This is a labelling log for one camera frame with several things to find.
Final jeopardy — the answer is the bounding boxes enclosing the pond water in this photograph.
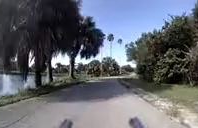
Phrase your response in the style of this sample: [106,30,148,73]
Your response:
[0,70,51,100]

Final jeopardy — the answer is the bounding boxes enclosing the cluster of dark palm trees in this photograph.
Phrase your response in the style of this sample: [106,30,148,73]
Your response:
[0,0,107,89]

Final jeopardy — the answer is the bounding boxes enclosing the tall thin palm tree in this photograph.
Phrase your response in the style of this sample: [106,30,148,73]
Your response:
[106,32,115,60]
[116,37,124,48]

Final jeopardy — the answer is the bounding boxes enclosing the pale gravel strip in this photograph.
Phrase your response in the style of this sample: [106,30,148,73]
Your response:
[118,78,198,128]

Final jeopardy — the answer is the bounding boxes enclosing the dense green thicket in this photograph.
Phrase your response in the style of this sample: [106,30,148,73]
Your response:
[124,0,198,88]

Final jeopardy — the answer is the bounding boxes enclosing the grey asphalt path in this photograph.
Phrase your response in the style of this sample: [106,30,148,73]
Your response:
[0,75,188,128]

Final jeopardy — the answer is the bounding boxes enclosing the wide grass verge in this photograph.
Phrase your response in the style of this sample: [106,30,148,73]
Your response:
[120,77,198,121]

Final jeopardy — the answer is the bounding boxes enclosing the low distant bushes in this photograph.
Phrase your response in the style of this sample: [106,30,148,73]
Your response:
[53,56,136,78]

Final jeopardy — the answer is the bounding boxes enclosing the grass strip with weeds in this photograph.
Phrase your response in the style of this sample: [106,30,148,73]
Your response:
[0,73,92,110]

